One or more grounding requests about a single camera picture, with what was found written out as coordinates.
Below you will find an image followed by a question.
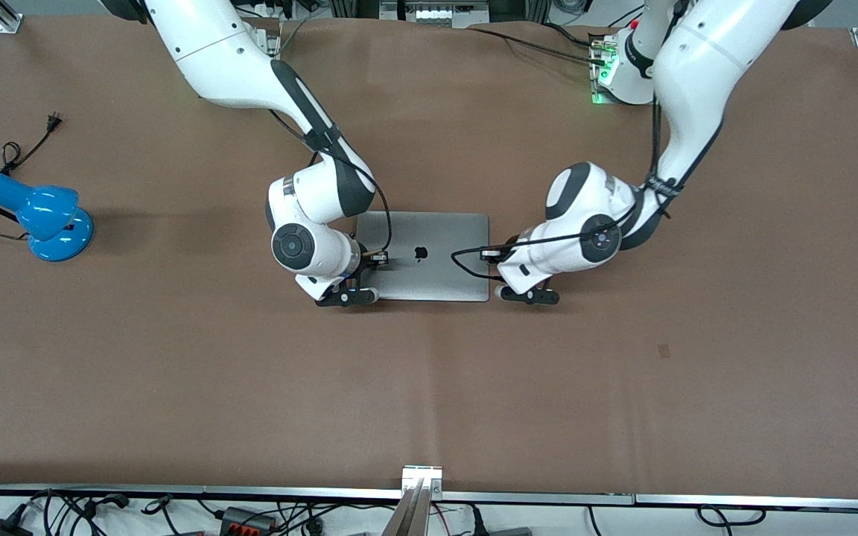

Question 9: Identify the black tangled floor cable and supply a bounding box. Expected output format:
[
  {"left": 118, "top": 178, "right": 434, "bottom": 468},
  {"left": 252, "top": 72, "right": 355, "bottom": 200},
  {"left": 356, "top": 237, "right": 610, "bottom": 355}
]
[{"left": 25, "top": 489, "right": 133, "bottom": 536}]

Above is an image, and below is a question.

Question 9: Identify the brown table cover mat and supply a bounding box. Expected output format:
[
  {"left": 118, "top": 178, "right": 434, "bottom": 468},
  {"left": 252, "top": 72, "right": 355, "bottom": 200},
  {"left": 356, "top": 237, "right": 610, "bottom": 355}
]
[{"left": 0, "top": 16, "right": 858, "bottom": 498}]

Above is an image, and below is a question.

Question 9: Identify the thin black cable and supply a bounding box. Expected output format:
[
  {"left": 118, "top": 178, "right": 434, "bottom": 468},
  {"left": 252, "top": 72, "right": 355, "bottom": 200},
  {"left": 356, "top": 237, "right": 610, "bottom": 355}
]
[{"left": 544, "top": 20, "right": 603, "bottom": 50}]

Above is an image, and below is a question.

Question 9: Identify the black box with orange buttons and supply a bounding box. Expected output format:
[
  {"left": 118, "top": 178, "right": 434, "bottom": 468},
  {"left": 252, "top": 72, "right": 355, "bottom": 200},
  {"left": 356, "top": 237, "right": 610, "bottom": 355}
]
[{"left": 220, "top": 505, "right": 279, "bottom": 535}]

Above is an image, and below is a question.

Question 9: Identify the grey laptop computer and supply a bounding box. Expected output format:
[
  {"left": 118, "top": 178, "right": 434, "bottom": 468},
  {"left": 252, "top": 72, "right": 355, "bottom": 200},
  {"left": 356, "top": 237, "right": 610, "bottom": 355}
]
[{"left": 355, "top": 211, "right": 491, "bottom": 303}]

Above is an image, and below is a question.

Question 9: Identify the black lamp power cord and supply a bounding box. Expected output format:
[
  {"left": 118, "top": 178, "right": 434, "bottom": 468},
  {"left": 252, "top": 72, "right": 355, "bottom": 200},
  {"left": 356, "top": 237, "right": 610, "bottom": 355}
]
[{"left": 0, "top": 112, "right": 65, "bottom": 243}]

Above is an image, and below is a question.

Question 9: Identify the white power strip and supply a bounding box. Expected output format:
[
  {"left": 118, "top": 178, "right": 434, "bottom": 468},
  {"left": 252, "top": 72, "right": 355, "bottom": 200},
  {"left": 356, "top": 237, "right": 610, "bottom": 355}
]
[{"left": 379, "top": 0, "right": 491, "bottom": 29}]

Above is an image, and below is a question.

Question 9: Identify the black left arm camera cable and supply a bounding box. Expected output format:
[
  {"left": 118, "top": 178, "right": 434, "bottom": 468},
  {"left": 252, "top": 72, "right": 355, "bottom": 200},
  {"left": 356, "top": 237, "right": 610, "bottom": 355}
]
[{"left": 449, "top": 97, "right": 680, "bottom": 283}]

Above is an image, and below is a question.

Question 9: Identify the aluminium camera mount profile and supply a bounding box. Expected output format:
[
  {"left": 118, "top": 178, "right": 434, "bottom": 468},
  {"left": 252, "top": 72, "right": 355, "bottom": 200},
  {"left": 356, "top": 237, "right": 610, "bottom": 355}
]
[{"left": 380, "top": 465, "right": 445, "bottom": 536}]

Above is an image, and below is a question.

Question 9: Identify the blue desk lamp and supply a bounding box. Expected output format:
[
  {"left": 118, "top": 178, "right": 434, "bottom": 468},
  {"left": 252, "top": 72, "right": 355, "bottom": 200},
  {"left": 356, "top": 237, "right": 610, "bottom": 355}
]
[{"left": 0, "top": 171, "right": 95, "bottom": 263}]

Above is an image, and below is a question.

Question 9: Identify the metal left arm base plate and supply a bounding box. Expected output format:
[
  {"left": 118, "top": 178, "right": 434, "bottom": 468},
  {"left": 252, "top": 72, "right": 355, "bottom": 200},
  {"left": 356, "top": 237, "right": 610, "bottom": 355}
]
[{"left": 588, "top": 30, "right": 658, "bottom": 106}]

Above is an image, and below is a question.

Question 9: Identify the thick black cable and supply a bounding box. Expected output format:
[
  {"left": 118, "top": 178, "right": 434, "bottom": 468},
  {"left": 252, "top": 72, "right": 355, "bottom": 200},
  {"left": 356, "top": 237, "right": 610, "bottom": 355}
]
[{"left": 468, "top": 25, "right": 610, "bottom": 65}]

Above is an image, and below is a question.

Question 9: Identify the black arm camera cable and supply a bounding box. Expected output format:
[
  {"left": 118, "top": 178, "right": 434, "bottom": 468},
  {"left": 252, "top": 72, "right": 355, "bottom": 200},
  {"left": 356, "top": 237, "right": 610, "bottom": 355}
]
[
  {"left": 449, "top": 97, "right": 680, "bottom": 283},
  {"left": 268, "top": 108, "right": 393, "bottom": 263}
]

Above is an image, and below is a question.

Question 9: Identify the black looped floor cable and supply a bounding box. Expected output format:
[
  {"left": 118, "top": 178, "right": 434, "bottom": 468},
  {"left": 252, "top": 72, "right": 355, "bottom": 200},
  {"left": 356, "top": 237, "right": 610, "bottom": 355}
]
[{"left": 696, "top": 504, "right": 766, "bottom": 528}]

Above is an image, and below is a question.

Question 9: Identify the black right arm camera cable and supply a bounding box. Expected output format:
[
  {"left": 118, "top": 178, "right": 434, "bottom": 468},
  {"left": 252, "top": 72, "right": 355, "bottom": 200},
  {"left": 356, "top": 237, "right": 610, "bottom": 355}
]
[{"left": 268, "top": 108, "right": 393, "bottom": 263}]

